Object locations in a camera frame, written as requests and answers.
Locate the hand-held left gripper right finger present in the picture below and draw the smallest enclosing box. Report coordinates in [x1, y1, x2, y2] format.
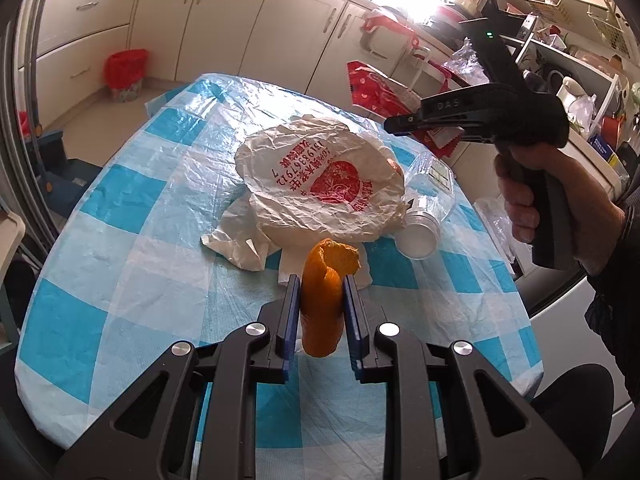
[342, 275, 583, 480]

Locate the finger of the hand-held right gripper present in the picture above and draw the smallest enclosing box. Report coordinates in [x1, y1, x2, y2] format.
[384, 85, 481, 137]

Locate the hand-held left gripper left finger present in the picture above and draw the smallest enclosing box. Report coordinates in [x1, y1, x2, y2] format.
[55, 274, 302, 480]

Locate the clear plastic bottle green label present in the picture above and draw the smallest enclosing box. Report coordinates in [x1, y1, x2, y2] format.
[395, 152, 457, 261]

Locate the white plastic bag red print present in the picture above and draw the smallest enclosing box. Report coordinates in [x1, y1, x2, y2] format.
[201, 114, 406, 272]

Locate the person's right forearm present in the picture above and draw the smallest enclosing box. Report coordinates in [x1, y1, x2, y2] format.
[585, 195, 640, 401]

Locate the trash bin with red liner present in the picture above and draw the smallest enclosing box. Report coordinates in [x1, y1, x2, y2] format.
[104, 49, 150, 103]

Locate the person's right hand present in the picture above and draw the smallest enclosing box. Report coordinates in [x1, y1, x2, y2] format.
[494, 146, 628, 278]

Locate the white jug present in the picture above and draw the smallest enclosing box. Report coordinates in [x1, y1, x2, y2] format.
[557, 76, 586, 111]

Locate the white storage rack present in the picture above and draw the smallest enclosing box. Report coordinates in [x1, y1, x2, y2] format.
[395, 42, 451, 93]

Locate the crumpled clear plastic bag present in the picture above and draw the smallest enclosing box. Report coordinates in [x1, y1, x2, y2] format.
[440, 37, 488, 86]

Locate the white paper napkin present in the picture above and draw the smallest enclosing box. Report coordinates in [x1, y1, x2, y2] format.
[277, 246, 375, 290]

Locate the red printed plastic bag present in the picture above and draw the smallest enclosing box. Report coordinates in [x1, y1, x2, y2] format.
[347, 60, 466, 161]

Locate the white countertop shelf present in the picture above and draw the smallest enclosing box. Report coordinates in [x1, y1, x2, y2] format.
[500, 35, 621, 136]

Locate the blue checkered tablecloth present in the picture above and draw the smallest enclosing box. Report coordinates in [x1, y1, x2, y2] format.
[15, 74, 546, 451]

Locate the cream kitchen cabinet run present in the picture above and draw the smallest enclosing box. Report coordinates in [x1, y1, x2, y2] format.
[20, 0, 451, 131]

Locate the cream chair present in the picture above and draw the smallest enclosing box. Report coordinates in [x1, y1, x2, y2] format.
[0, 210, 27, 356]

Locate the dark blue stool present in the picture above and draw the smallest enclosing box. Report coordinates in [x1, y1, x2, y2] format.
[27, 129, 98, 196]

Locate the white hanging frame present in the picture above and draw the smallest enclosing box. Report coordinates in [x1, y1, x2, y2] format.
[360, 25, 402, 61]

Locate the wire basket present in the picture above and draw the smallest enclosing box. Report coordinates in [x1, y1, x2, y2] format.
[522, 0, 631, 56]

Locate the grey metal door frame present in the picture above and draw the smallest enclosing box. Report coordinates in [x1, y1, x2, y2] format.
[0, 0, 66, 271]

